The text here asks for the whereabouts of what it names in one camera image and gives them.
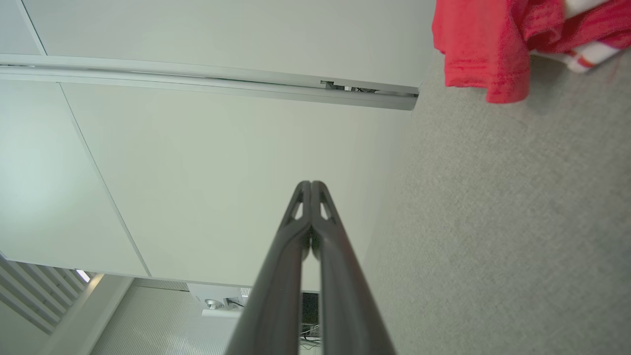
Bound grey partition post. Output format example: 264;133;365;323
0;53;420;111

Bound black monitor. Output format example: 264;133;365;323
301;292;320;326

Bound white slatted blind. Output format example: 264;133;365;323
0;254;94;336

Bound white box device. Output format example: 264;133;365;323
187;283;253;319

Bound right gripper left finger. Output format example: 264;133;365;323
225;180;313;355

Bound red garment thin double stripes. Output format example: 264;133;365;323
432;0;631;104

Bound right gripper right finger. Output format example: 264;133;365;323
312;180;397;355

